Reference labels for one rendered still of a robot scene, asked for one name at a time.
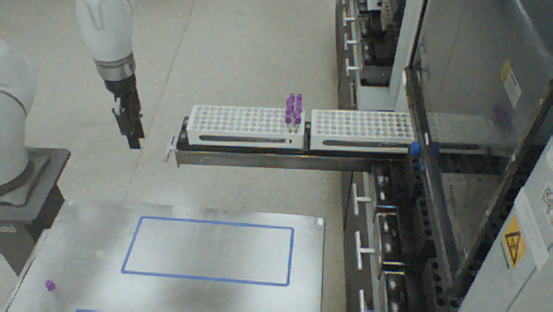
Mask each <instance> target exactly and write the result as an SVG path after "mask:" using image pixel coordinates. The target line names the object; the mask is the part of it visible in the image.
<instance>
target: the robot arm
mask: <svg viewBox="0 0 553 312"><path fill-rule="evenodd" d="M134 9H135V0H75V10H76V17H77V21H78V24H79V28H80V33H81V35H82V38H83V40H84V42H85V43H86V45H87V48H88V49H89V50H90V51H91V53H92V55H93V60H94V63H95V66H96V68H97V71H98V73H99V75H100V77H102V78H103V80H104V83H105V85H106V89H107V90H108V91H110V92H111V93H112V94H114V99H115V102H116V103H117V106H116V108H112V113H113V115H115V117H116V120H117V122H118V128H119V130H120V133H121V135H126V138H127V141H128V146H129V149H140V148H141V146H140V142H139V138H142V139H145V133H144V130H143V126H142V123H141V120H140V117H143V114H140V113H139V112H140V111H141V106H140V103H139V95H138V91H137V88H136V83H137V80H136V77H135V73H134V71H135V68H136V64H135V60H134V57H133V52H132V45H131V43H132V37H131V36H132V27H131V15H132V14H133V11H134ZM37 83H38V80H37V74H36V71H35V68H34V66H33V65H32V64H31V62H30V61H29V60H28V58H27V57H26V56H25V55H23V54H22V53H21V52H19V51H18V50H16V49H15V48H13V47H11V46H9V44H8V43H7V42H6V41H4V40H1V39H0V205H7V206H16V207H18V208H22V207H24V206H26V205H28V204H29V200H30V194H31V192H32V191H33V189H34V188H35V186H36V183H37V181H38V179H39V177H40V176H41V174H42V171H43V169H44V168H45V167H46V166H47V165H48V163H49V162H50V158H49V157H48V155H47V154H41V155H29V154H28V152H27V151H26V148H25V146H24V142H25V121H26V118H27V117H28V115H29V113H30V109H31V107H32V105H33V102H34V100H35V96H36V89H37Z"/></svg>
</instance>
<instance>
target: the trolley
mask: <svg viewBox="0 0 553 312"><path fill-rule="evenodd" d="M324 253H325V217H316V216H305V215H294V214H283V213H273V212H261V211H240V210H229V209H218V208H207V207H186V206H175V205H165V204H154V203H143V202H136V203H132V202H121V201H110V200H99V199H88V198H66V199H65V202H64V204H63V205H62V206H61V208H60V210H59V213H58V215H57V216H56V218H55V220H54V221H53V224H52V226H51V228H50V229H43V231H42V232H41V234H40V238H39V240H38V242H37V243H36V245H35V247H34V249H33V251H32V253H31V254H30V256H29V258H28V260H27V263H26V265H25V266H24V268H23V270H22V271H21V272H20V274H19V278H18V279H17V281H16V283H15V284H14V286H13V288H12V291H11V293H10V295H9V296H8V297H7V299H6V301H5V304H4V306H3V308H2V309H1V311H0V312H322V295H323V274H324ZM49 279H51V280H52V281H53V282H54V284H55V290H53V291H48V290H47V288H46V287H45V285H44V283H45V282H46V281H47V280H49Z"/></svg>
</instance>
